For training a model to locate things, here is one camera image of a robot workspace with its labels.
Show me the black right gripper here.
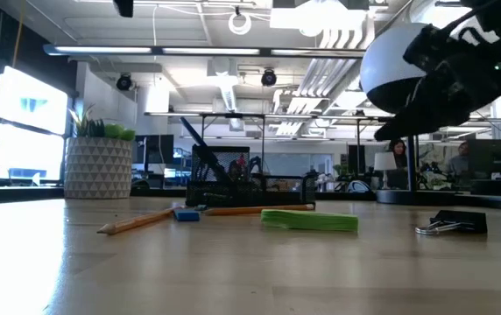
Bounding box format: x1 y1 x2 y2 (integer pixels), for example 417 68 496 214
373 24 501 142

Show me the green sticky note pad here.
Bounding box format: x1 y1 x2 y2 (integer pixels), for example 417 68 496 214
260 208 360 233

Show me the orange wooden pencil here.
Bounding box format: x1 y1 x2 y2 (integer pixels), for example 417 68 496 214
203 203 316 217
96 205 185 236

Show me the blue eraser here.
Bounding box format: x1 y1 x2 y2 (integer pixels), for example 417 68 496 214
173 208 201 222

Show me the black mesh desk organizer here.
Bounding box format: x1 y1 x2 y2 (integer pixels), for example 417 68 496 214
184 143 317 208

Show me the small white table lamp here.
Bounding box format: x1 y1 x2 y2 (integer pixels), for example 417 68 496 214
372 151 399 190

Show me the black computer monitor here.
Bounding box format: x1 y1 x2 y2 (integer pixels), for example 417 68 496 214
467 138 501 180
134 134 175 176

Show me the black ceiling spotlight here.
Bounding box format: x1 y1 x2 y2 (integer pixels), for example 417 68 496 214
116 73 134 92
260 68 278 88

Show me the long ceiling light bar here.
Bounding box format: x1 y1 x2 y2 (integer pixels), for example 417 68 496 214
42 43 365 59

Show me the black ceiling-mounted device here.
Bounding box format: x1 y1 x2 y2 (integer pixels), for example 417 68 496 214
112 0 135 18

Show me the succulent in patterned white pot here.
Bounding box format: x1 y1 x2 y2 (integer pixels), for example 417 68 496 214
64 103 137 200

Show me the white coiled cable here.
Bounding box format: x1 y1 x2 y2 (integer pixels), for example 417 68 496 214
227 10 253 36

